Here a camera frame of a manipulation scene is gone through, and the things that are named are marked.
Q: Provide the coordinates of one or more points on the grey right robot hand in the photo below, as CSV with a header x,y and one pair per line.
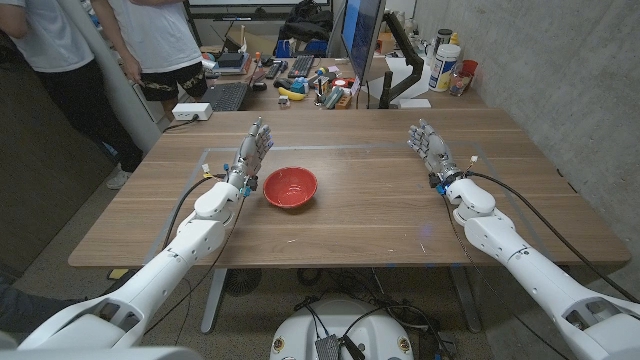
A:
x,y
437,152

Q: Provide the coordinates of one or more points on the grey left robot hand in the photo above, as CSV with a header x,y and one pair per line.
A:
x,y
250,155

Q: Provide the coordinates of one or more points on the red bowl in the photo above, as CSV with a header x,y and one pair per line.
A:
x,y
290,192

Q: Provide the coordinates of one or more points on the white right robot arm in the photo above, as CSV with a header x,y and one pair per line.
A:
x,y
525,270

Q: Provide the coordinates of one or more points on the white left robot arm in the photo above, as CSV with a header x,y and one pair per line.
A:
x,y
165,265

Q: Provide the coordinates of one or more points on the black laptop keyboard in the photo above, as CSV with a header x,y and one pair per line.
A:
x,y
227,96

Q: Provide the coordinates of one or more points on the black computer mouse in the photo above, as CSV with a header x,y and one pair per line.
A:
x,y
259,86

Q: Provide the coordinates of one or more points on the clear glass jar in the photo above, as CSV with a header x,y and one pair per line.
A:
x,y
457,84

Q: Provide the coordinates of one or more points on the white power strip box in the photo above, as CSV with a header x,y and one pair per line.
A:
x,y
192,111

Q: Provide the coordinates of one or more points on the yellow banana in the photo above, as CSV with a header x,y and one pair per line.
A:
x,y
290,94

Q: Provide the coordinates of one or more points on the large white labelled canister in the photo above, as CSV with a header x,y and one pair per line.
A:
x,y
444,67

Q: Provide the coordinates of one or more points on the black desktop keyboard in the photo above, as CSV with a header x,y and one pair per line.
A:
x,y
301,66

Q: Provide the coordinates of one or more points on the orange block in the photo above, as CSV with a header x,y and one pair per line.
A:
x,y
343,102

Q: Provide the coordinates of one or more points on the dark lidded bottle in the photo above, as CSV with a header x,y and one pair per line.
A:
x,y
442,37

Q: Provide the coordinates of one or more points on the blue bag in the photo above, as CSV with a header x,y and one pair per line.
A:
x,y
300,48

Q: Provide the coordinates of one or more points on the black round floor fan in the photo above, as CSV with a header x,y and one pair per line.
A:
x,y
242,281

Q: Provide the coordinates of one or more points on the computer monitor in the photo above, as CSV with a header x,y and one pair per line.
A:
x,y
361,35

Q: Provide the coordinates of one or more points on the black backpack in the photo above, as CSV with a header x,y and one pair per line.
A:
x,y
306,22

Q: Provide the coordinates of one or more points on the grey metal table leg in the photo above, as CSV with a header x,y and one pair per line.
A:
x,y
466,300
214,300

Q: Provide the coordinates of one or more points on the white slanted pole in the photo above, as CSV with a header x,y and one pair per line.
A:
x,y
117,85

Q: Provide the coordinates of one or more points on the person in camouflage shorts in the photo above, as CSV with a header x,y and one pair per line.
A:
x,y
155,35

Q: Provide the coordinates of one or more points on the yellow flat floor item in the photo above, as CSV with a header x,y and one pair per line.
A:
x,y
117,274

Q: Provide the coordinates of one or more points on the white robot torso base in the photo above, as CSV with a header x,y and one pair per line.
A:
x,y
370,335

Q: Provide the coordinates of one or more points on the person in black trousers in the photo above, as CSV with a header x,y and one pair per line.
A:
x,y
45,35

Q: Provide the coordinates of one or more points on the seated person dark trousers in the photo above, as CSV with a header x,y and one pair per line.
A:
x,y
35,310

